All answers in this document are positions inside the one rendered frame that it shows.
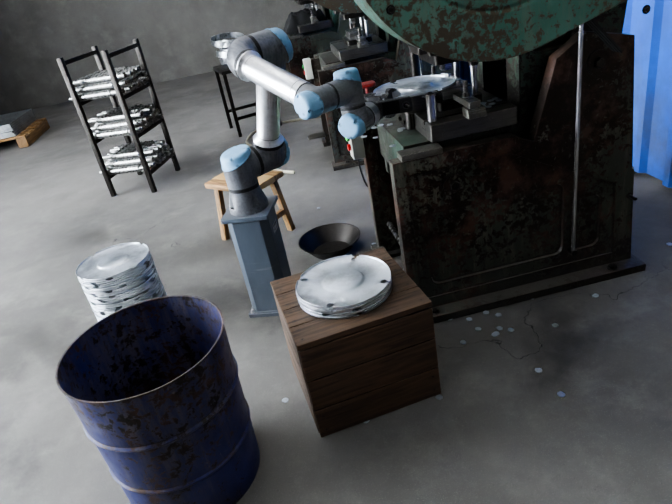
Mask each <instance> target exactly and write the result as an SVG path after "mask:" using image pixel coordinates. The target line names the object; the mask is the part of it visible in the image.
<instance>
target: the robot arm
mask: <svg viewBox="0 0 672 504"><path fill-rule="evenodd" d="M292 58H293V47H292V44H291V41H290V39H289V38H288V36H287V34H286V33H285V32H284V31H283V30H281V29H279V28H270V29H268V28H267V29H265V30H262V31H259V32H255V33H252V34H248V35H245V36H241V37H238V38H236V39H235V40H234V41H233V42H232V43H231V44H230V46H229V48H228V50H227V57H226V59H227V64H228V67H229V69H230V70H231V72H232V73H233V74H234V75H235V76H236V77H238V78H239V79H241V80H243V81H246V82H250V81H252V82H254V83H255V84H256V120H257V133H255V134H254V136H253V145H252V146H248V145H238V146H234V147H232V148H230V149H228V150H226V151H225V152H224V153H223V154H222V155H221V158H220V161H221V165H222V166H221V167H222V170H223V173H224V176H225V180H226V183H227V187H228V190H229V210H230V213H231V215H233V216H249V215H253V214H256V213H259V212H261V211H263V210H264V209H265V208H267V207H268V205H269V203H268V199H267V197H266V195H265V193H264V192H263V190H262V189H261V187H260V186H259V182H258V178H257V177H259V176H261V175H263V174H266V173H268V172H270V171H272V170H274V169H278V168H280V167H281V166H283V165H285V164H286V163H287V162H288V160H289V158H290V148H289V147H288V142H287V141H286V139H285V138H284V137H283V135H282V134H281V133H280V101H281V98H282V99H284V100H286V101H288V102H290V103H291V104H293V105H294V108H295V111H296V113H297V114H299V117H301V118H302V119H305V120H308V119H311V118H316V117H319V116H320V115H322V114H324V113H327V112H329V111H332V110H334V109H337V108H339V107H340V109H341V113H342V117H341V118H340V120H339V123H338V129H339V132H340V133H341V135H342V136H344V137H345V138H347V139H355V138H357V137H359V136H361V135H363V134H364V133H365V132H366V131H367V130H369V129H370V128H371V127H373V126H374V125H375V124H377V123H378V122H379V121H380V119H383V116H384V117H385V118H392V117H394V116H395V115H396V114H399V113H404V112H410V111H412V110H413V104H412V98H411V97H410V96H403V97H399V96H401V93H400V92H399V91H398V90H397V89H395V88H387V89H386V91H385V93H381V95H380V96H373V95H375V94H376V93H369V94H368V95H371V96H368V95H366V96H364V94H363V89H362V84H361V83H362V81H361V78H360V74H359V71H358V69H357V68H355V67H350V68H345V69H341V70H338V71H336V72H334V73H333V77H334V78H333V80H334V81H331V82H328V83H326V84H323V85H320V86H315V85H313V84H311V83H309V82H307V81H305V80H303V79H301V78H299V77H297V76H296V75H294V74H292V73H290V72H288V71H286V70H285V69H286V63H288V62H290V61H291V60H292ZM396 97H398V98H396ZM365 99H368V101H367V102H366V101H365Z"/></svg>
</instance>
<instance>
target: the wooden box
mask: <svg viewBox="0 0 672 504"><path fill-rule="evenodd" d="M359 255H367V256H371V257H375V258H377V259H380V260H382V261H383V262H385V263H386V264H387V265H388V267H389V268H390V271H391V278H392V290H391V293H390V295H389V296H388V298H387V299H386V300H385V301H384V302H383V303H382V304H381V305H379V306H378V307H377V308H375V309H373V310H371V311H369V312H367V313H365V314H361V313H362V312H360V313H356V314H359V316H355V317H351V318H345V319H323V318H318V317H315V316H312V315H310V314H308V313H306V312H305V311H304V310H303V309H302V308H301V307H300V304H299V302H298V298H297V295H296V282H297V280H298V281H299V280H300V278H301V277H300V276H301V275H302V274H303V273H304V272H305V271H304V272H301V273H297V274H294V275H291V276H288V277H285V278H281V279H278V280H275V281H272V282H270V285H271V288H272V290H273V294H274V298H275V302H276V305H277V309H278V313H279V316H280V320H281V324H282V328H283V331H284V335H285V339H286V342H287V346H288V350H289V353H290V357H291V361H292V364H293V368H294V370H295V373H296V375H297V378H298V381H299V383H300V386H301V388H302V391H303V393H304V396H305V399H306V401H307V404H308V406H309V409H310V412H311V414H312V417H313V419H314V422H315V425H316V427H317V430H318V432H319V433H320V436H321V437H324V436H327V435H330V434H333V433H335V432H338V431H341V430H343V429H346V428H349V427H352V426H354V425H357V424H360V423H362V422H365V421H368V420H370V419H373V418H376V417H379V416H381V415H384V414H387V413H389V412H392V411H395V410H398V409H400V408H403V407H406V406H408V405H411V404H414V403H417V402H419V401H422V400H425V399H427V398H430V397H433V396H435V395H438V394H441V386H440V377H439V368H438V359H437V350H436V340H435V331H434V322H433V313H432V308H431V307H432V301H431V300H430V299H429V298H428V297H427V296H426V295H425V294H424V292H423V291H422V290H421V289H420V288H419V287H418V286H417V285H416V284H415V282H414V281H413V280H412V279H411V278H410V277H409V276H408V275H407V274H406V272H405V271H404V270H403V269H402V268H401V267H400V266H399V265H398V264H397V262H396V261H395V260H394V259H393V258H392V257H391V256H390V255H389V254H388V252H387V251H386V250H385V249H384V248H383V247H382V248H378V249H375V250H372V251H369V252H365V253H362V254H359ZM359 255H356V256H355V257H354V258H352V259H357V258H356V257H357V256H359Z"/></svg>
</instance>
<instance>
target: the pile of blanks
mask: <svg viewBox="0 0 672 504"><path fill-rule="evenodd" d="M78 280H79V282H80V283H81V286H82V288H83V291H84V293H85V295H86V296H87V299H88V301H89V303H90V305H91V309H92V311H93V312H94V313H95V316H96V318H97V320H98V321H100V320H101V319H103V318H105V317H107V316H108V315H110V314H112V313H114V312H116V311H118V310H121V309H123V308H125V307H128V306H130V305H133V304H136V303H139V302H142V301H145V300H149V299H153V298H158V297H163V296H167V294H166V292H165V288H164V286H163V284H162V282H161V279H160V277H159V274H158V272H157V269H156V267H155V263H154V261H153V257H152V255H151V253H150V250H149V254H148V256H147V257H146V259H145V260H144V261H143V262H142V263H140V264H139V265H138V266H136V267H134V268H133V269H131V270H129V271H127V272H125V273H123V274H120V275H118V276H115V277H112V278H108V279H103V280H97V281H86V280H83V279H80V278H78Z"/></svg>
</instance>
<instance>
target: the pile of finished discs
mask: <svg viewBox="0 0 672 504"><path fill-rule="evenodd" d="M354 257H355V256H352V255H343V256H337V257H333V258H330V259H326V260H324V261H321V262H319V263H317V264H315V265H313V266H311V267H310V268H308V269H307V270H306V271H305V272H304V273H303V274H302V275H301V276H300V277H301V278H300V280H299V281H298V280H297V282H296V295H297V298H298V302H299V304H300V307H301V308H302V309H303V310H304V311H305V312H306V313H308V314H310V315H312V316H315V317H318V318H323V319H345V318H351V317H355V316H359V314H356V313H360V312H362V313H361V314H365V313H367V312H369V311H371V310H373V309H375V308H377V307H378V306H379V305H381V304H382V303H383V302H384V301H385V300H386V299H387V298H388V296H389V295H390V293H391V290H392V278H391V271H390V268H389V267H388V265H387V264H386V263H385V262H383V261H382V260H380V259H377V258H375V257H371V256H367V255H359V256H357V257H356V258H357V259H352V258H354Z"/></svg>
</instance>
